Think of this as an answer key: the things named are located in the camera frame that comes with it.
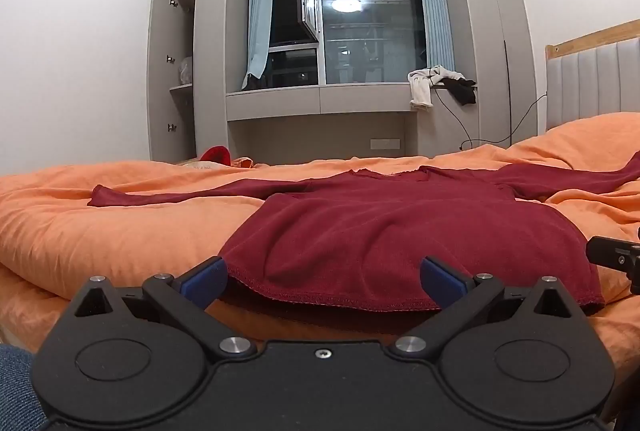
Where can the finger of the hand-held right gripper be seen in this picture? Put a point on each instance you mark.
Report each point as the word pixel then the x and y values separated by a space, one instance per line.
pixel 612 253

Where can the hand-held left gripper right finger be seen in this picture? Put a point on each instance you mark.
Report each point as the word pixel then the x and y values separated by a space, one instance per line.
pixel 442 283

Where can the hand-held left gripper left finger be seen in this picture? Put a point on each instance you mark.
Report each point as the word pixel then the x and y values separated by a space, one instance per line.
pixel 202 283

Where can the dark red sweater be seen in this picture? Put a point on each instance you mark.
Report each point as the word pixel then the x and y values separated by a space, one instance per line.
pixel 375 236

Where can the orange blanket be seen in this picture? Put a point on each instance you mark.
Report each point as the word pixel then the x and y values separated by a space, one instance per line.
pixel 125 231

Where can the red plush item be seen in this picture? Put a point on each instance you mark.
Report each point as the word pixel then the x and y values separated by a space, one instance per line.
pixel 216 155

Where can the grey padded wooden headboard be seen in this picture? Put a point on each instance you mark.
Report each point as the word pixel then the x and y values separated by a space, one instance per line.
pixel 595 81

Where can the black garment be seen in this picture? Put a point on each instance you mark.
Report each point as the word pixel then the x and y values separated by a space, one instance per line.
pixel 462 92

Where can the white garment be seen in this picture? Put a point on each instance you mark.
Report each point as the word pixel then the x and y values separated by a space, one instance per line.
pixel 421 91

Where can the dark cloth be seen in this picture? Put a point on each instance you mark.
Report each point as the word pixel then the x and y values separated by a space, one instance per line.
pixel 256 82

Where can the grey wardrobe door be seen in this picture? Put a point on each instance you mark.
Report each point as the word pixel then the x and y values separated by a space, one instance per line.
pixel 160 76

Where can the clear plastic bag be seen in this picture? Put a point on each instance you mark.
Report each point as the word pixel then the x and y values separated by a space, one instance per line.
pixel 185 72

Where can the person's blue jeans leg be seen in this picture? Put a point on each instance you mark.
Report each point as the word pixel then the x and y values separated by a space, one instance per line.
pixel 15 386

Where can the grey built-in wardrobe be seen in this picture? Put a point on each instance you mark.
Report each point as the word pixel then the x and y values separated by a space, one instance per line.
pixel 500 61

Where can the large window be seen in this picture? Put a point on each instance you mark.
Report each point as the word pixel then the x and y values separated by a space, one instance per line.
pixel 370 41

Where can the light blue curtain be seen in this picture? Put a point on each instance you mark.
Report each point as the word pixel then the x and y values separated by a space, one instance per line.
pixel 435 11
pixel 260 11

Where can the white wall socket plate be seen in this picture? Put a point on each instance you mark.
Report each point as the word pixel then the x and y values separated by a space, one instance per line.
pixel 385 143

